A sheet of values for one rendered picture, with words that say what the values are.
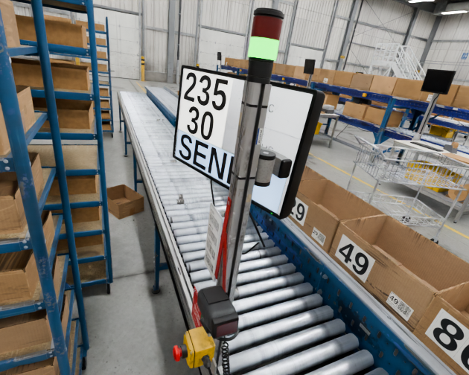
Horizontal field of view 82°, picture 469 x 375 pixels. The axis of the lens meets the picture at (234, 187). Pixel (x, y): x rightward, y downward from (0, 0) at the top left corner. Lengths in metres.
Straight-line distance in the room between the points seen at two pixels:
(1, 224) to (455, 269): 1.41
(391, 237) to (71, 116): 1.69
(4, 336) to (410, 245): 1.44
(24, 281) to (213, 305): 0.50
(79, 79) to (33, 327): 1.16
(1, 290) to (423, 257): 1.41
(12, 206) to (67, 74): 1.02
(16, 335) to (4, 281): 0.21
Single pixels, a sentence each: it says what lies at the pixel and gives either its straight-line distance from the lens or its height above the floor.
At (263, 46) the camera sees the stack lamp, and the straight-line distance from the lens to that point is 0.51.
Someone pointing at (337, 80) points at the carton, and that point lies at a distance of 7.78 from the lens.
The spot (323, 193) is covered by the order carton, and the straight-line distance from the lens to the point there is 1.66.
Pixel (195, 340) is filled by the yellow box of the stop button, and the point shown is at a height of 0.88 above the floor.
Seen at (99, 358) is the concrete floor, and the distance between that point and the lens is 1.93.
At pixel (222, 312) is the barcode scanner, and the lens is 0.64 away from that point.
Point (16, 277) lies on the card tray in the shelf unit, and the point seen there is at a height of 1.02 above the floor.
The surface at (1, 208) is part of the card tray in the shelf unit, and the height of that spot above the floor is 1.21.
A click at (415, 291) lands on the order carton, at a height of 1.02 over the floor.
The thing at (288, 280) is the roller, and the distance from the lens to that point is 1.28.
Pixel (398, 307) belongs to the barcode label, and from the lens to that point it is 1.11.
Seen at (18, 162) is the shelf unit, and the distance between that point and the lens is 0.71.
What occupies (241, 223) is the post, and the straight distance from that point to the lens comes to 0.61.
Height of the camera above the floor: 1.58
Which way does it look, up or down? 25 degrees down
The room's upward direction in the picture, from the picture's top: 8 degrees clockwise
